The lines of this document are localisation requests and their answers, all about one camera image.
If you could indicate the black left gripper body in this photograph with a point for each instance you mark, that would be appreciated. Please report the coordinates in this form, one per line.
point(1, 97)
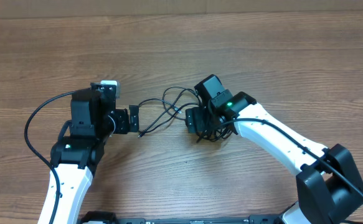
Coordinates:
point(121, 125)

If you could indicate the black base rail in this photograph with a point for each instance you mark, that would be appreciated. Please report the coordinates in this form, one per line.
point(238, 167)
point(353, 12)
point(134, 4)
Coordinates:
point(184, 221)

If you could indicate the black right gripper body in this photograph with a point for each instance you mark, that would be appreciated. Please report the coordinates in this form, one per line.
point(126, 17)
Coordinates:
point(200, 119)

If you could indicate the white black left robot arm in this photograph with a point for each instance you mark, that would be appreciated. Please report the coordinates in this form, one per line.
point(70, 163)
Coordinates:
point(78, 151)

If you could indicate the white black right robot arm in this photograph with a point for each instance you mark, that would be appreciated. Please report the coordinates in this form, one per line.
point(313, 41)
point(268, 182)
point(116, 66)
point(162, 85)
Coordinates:
point(329, 185)

